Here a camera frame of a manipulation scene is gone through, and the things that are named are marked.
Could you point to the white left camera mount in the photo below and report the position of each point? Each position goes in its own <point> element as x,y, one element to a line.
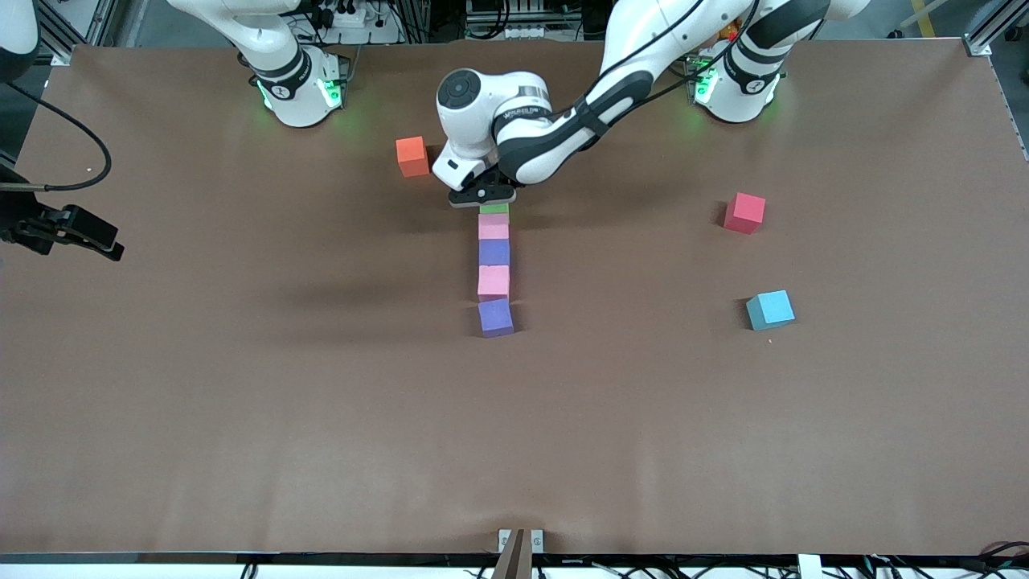
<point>458,170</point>

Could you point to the light blue foam cube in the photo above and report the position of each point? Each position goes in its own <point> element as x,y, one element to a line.
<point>770,309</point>

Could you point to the metal equipment rack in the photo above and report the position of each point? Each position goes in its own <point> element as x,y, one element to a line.
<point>514,20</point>

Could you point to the small metal bracket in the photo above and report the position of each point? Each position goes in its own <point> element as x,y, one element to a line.
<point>504,540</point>

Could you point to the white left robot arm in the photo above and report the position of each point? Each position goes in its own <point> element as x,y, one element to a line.
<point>474,121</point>

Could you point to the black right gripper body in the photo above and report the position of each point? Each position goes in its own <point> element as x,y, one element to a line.
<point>22,227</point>

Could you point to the green foam cube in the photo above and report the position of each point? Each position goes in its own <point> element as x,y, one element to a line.
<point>494,209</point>

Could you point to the orange foam cube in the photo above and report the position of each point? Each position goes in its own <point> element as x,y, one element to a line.
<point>412,155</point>

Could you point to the purple foam cube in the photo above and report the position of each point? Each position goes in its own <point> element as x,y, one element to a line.
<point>494,252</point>
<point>496,318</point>

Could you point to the red foam cube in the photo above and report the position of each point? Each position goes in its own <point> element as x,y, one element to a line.
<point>745,212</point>

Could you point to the brown pole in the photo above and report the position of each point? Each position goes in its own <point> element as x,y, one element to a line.
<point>514,559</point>

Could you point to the brown table cover sheet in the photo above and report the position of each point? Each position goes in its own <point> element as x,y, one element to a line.
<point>514,434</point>

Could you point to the pink foam cube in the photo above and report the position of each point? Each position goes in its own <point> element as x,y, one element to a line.
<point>494,227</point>
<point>494,281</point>

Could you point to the aluminium frame profile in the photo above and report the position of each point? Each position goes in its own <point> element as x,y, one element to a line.
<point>985,36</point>
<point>56,48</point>

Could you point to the white power strip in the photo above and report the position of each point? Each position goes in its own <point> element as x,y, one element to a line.
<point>346,16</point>

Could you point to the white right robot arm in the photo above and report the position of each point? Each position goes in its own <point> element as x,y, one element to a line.
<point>281,72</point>

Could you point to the bag of orange items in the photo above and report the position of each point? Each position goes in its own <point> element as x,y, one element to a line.
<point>729,30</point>

